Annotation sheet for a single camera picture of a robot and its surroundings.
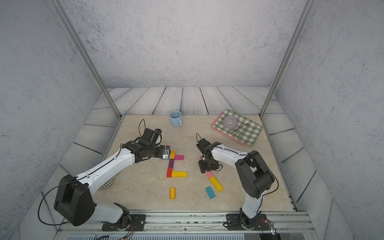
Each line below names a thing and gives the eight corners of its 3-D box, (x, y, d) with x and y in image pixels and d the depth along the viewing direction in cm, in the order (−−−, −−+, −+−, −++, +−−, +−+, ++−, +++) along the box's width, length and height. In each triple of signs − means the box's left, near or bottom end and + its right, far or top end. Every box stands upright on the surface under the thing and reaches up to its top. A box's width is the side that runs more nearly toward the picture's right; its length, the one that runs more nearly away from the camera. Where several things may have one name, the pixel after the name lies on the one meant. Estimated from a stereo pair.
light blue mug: (170, 128, 115) (168, 120, 108) (171, 117, 122) (170, 110, 116) (181, 128, 114) (181, 120, 108) (182, 117, 122) (182, 110, 116)
